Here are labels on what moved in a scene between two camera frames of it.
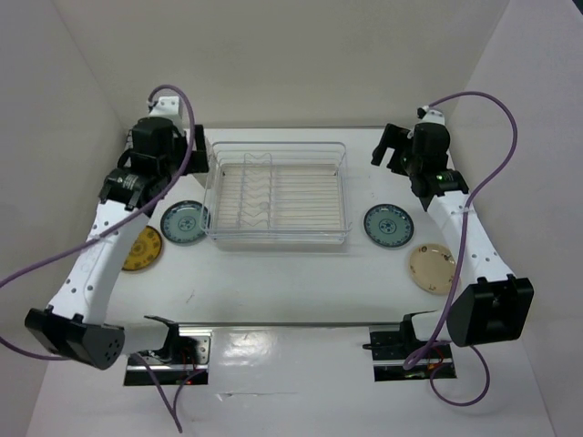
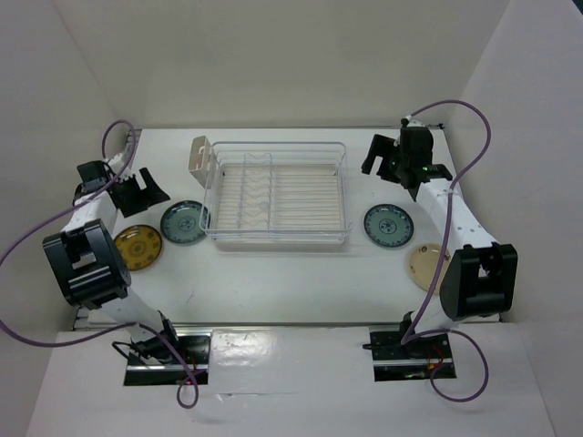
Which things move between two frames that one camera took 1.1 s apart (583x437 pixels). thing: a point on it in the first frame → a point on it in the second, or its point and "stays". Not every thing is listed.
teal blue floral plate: [185, 221] stays
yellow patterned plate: [146, 250] stays
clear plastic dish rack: [276, 191] stays
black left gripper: [199, 163] → [145, 198]
